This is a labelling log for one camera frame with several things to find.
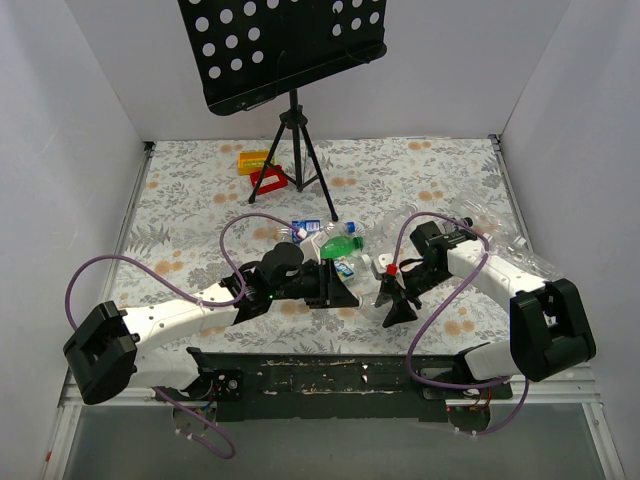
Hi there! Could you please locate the clear bottle white cap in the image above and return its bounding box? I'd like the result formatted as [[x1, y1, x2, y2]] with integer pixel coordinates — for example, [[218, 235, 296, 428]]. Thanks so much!
[[357, 292, 393, 324]]

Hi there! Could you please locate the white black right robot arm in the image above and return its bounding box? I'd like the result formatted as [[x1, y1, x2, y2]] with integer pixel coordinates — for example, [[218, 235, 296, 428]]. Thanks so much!
[[375, 221, 596, 398]]

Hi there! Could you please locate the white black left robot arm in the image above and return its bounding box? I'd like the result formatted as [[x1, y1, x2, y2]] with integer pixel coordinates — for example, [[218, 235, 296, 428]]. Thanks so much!
[[63, 243, 361, 405]]

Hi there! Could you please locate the clear bottle lemon label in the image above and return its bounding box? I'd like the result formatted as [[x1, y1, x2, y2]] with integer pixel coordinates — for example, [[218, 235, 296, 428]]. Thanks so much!
[[333, 254, 371, 286]]

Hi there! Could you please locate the green plastic bottle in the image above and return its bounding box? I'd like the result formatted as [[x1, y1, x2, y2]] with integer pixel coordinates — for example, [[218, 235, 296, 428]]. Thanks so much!
[[320, 236, 364, 259]]

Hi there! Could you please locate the clear bottle blue label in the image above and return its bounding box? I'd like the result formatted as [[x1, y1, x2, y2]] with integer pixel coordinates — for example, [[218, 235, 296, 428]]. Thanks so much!
[[273, 219, 356, 244]]

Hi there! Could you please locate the small clear bottle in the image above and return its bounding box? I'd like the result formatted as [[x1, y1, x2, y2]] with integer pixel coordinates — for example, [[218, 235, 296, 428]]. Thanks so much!
[[369, 204, 418, 254]]

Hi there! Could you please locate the floral patterned table mat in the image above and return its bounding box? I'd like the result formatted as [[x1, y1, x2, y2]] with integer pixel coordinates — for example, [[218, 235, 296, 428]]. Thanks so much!
[[107, 138, 515, 354]]

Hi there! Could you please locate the red plastic box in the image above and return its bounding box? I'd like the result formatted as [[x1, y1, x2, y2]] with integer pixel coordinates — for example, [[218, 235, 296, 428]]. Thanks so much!
[[257, 165, 289, 195]]

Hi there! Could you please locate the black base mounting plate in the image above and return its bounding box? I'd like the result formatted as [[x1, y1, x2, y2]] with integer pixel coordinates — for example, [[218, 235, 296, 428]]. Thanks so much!
[[149, 347, 513, 430]]

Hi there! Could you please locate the yellow plastic box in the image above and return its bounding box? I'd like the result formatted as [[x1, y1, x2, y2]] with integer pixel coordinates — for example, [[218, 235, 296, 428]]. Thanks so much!
[[237, 150, 269, 175]]

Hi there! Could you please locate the black perforated music stand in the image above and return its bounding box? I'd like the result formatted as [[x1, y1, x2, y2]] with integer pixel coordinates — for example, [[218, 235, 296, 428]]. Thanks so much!
[[178, 0, 387, 191]]

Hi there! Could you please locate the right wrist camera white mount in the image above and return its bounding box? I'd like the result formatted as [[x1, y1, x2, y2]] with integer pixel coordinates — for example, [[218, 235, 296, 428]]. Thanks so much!
[[372, 252, 400, 279]]

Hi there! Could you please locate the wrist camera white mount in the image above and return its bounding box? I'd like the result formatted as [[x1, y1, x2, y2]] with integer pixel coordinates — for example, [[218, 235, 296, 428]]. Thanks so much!
[[372, 252, 400, 279], [294, 228, 330, 263]]

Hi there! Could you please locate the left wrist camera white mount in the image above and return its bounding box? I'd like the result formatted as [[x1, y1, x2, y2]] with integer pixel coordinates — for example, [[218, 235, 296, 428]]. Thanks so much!
[[294, 228, 330, 263]]

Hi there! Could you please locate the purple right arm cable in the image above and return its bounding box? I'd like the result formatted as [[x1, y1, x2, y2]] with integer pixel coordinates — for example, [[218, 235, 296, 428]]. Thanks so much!
[[391, 212, 531, 436]]

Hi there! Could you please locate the aluminium frame rail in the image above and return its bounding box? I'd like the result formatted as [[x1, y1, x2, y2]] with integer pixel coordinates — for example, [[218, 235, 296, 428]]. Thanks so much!
[[45, 137, 637, 479]]

